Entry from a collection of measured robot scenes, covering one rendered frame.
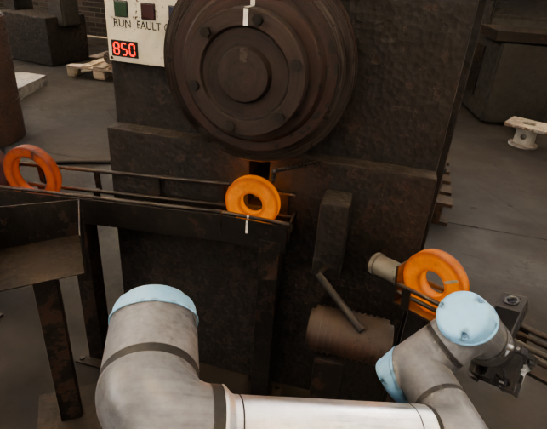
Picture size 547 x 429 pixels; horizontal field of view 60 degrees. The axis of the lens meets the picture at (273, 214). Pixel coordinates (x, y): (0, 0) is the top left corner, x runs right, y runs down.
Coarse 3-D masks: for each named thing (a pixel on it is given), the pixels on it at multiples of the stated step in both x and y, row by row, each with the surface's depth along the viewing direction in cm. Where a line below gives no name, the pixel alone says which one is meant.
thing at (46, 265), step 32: (0, 224) 129; (32, 224) 132; (64, 224) 135; (0, 256) 129; (32, 256) 129; (64, 256) 129; (0, 288) 117; (64, 320) 136; (64, 352) 140; (64, 384) 145; (96, 384) 166; (64, 416) 151; (96, 416) 154
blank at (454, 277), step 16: (416, 256) 112; (432, 256) 109; (448, 256) 108; (416, 272) 114; (448, 272) 107; (464, 272) 107; (416, 288) 115; (448, 288) 108; (464, 288) 106; (432, 304) 112
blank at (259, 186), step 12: (240, 180) 131; (252, 180) 130; (264, 180) 131; (228, 192) 134; (240, 192) 133; (252, 192) 132; (264, 192) 131; (276, 192) 132; (228, 204) 136; (240, 204) 135; (264, 204) 133; (276, 204) 132; (264, 216) 134
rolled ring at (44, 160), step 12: (12, 156) 146; (24, 156) 145; (36, 156) 144; (48, 156) 146; (12, 168) 149; (48, 168) 145; (12, 180) 151; (24, 180) 153; (48, 180) 147; (60, 180) 149
